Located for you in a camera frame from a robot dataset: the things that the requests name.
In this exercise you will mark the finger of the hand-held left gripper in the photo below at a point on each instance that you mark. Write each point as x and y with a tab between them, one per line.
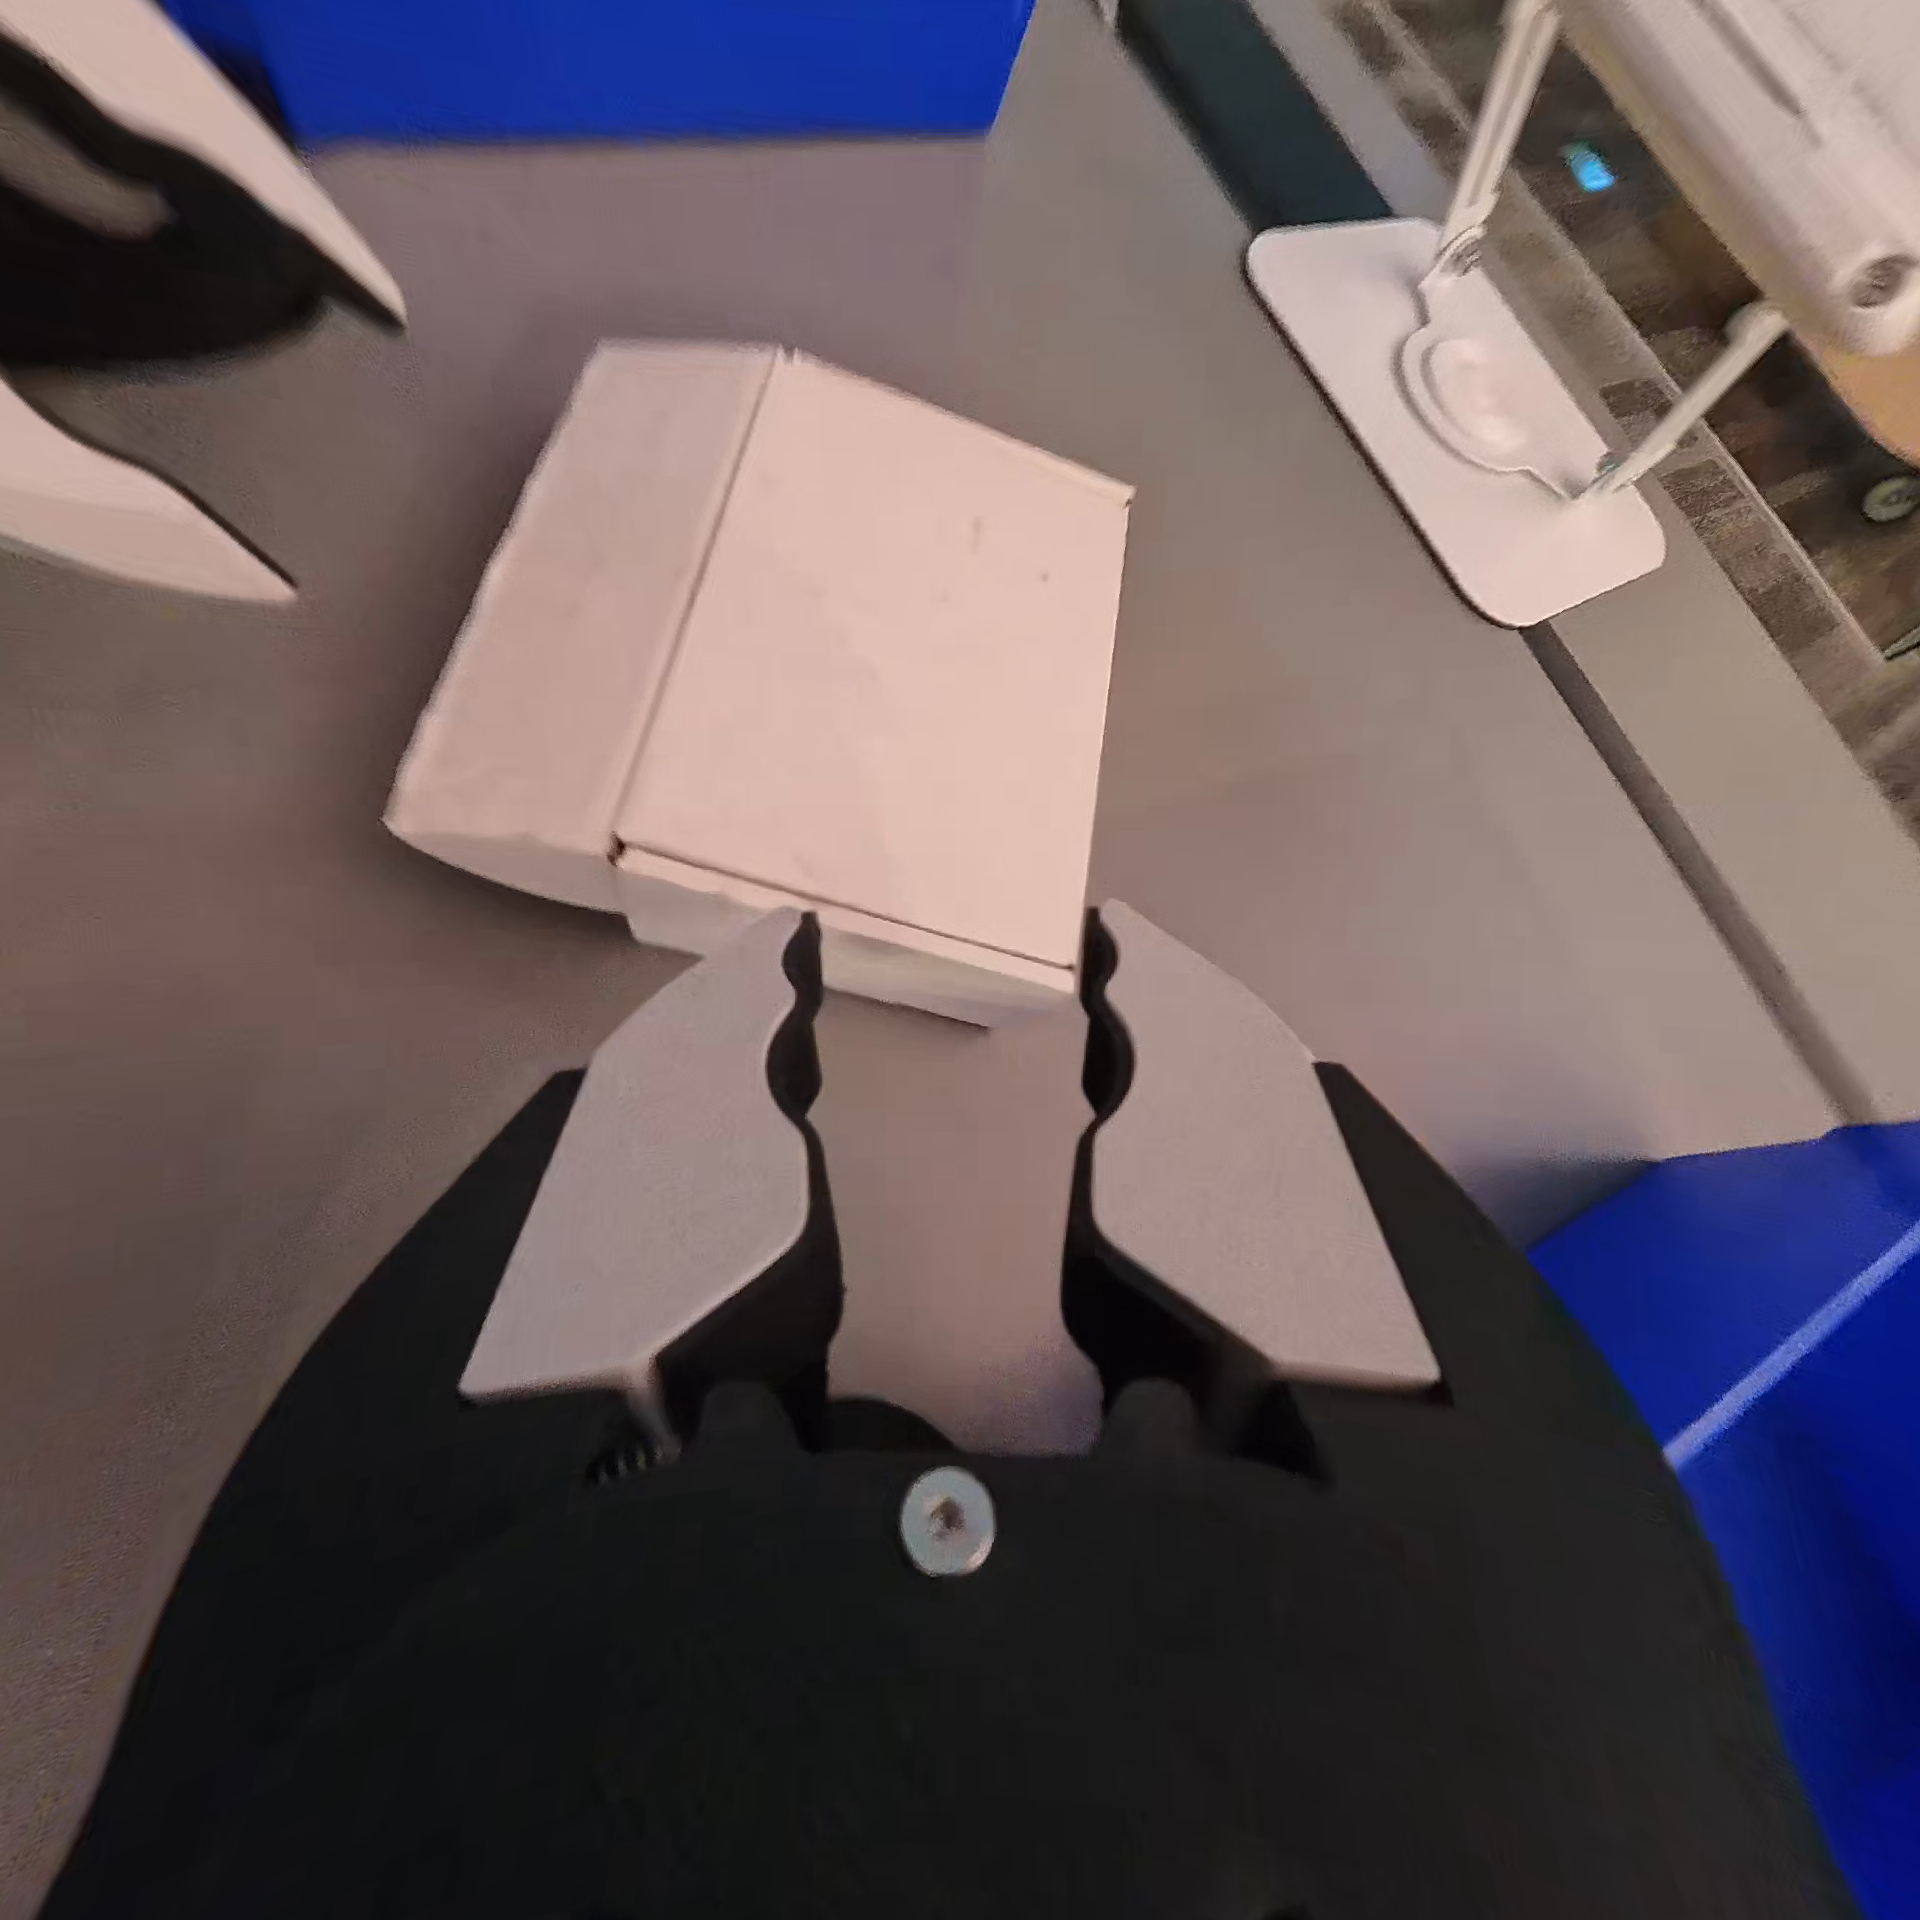
90	518
240	148

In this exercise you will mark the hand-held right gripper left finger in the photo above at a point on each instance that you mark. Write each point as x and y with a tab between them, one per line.
676	1200

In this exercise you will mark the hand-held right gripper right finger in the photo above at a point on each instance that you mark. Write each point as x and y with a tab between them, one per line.
1245	1200

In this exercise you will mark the blue plastic bin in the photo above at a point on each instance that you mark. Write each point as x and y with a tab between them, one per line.
600	66
1770	1348

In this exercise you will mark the white cardboard mailer box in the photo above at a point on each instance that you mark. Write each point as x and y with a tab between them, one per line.
840	646

